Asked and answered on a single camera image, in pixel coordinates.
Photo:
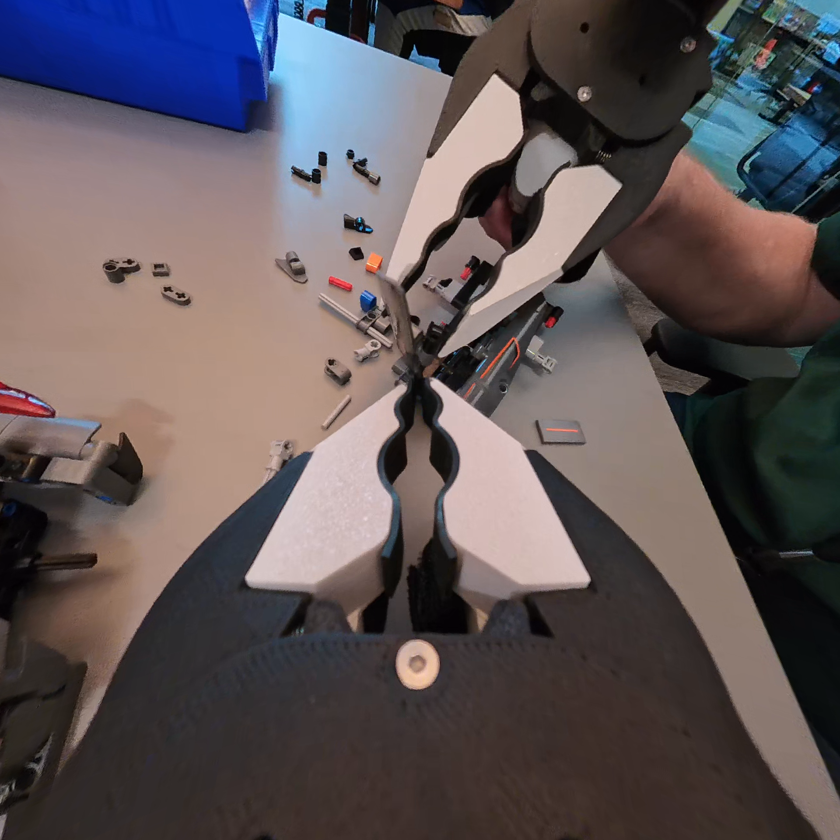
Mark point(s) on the black lego tile red stripe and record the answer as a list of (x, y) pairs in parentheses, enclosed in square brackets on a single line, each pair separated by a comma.
[(561, 433)]

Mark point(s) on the lego car chassis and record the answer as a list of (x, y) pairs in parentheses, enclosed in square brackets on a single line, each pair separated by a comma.
[(65, 459)]

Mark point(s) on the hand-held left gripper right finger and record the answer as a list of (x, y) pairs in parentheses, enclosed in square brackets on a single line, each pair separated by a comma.
[(512, 525)]

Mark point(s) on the light grey lego connector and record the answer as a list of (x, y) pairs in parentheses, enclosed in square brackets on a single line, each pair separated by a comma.
[(541, 358)]

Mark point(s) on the person's dark blue pants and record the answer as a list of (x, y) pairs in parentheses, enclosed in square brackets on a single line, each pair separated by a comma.
[(800, 656)]

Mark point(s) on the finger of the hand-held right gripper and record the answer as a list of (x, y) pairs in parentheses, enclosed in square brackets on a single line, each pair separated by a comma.
[(571, 216), (453, 170)]

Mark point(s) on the blue plastic bin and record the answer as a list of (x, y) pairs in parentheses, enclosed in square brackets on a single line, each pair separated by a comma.
[(131, 52)]

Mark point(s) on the person's right hand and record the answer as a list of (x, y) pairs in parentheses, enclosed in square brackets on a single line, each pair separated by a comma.
[(499, 216)]

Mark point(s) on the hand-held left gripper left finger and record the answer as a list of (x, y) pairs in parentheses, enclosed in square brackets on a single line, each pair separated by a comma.
[(321, 525)]

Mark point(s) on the grey lego axle red bushes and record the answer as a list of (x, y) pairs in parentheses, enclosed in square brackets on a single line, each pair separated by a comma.
[(279, 453)]

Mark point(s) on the scattered small lego pieces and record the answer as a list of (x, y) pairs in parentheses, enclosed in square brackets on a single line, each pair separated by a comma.
[(374, 262)]

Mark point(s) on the person's right forearm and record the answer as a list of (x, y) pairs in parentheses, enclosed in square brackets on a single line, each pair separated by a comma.
[(709, 275)]

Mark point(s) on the grey lego assembly orange stripe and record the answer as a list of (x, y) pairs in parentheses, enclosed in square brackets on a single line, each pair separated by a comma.
[(489, 390)]

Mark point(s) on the black office chair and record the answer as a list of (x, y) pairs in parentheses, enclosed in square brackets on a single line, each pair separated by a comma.
[(709, 358)]

